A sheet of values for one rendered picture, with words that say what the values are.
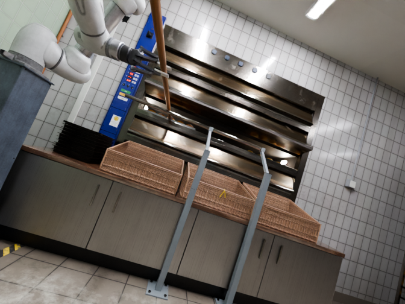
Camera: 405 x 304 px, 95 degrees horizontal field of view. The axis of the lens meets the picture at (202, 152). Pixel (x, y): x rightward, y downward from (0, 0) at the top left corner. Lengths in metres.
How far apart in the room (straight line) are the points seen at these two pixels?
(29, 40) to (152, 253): 1.42
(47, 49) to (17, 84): 0.27
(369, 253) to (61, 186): 3.07
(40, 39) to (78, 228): 1.12
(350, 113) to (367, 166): 0.65
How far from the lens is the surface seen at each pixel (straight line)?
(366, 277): 3.10
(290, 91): 2.40
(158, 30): 0.75
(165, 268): 1.41
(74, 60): 1.54
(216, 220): 1.40
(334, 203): 2.60
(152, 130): 1.89
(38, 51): 1.49
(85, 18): 0.98
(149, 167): 1.36
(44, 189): 1.53
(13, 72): 1.42
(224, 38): 2.35
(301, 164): 2.31
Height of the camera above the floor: 0.78
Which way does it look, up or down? 7 degrees up
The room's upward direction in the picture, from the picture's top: 20 degrees clockwise
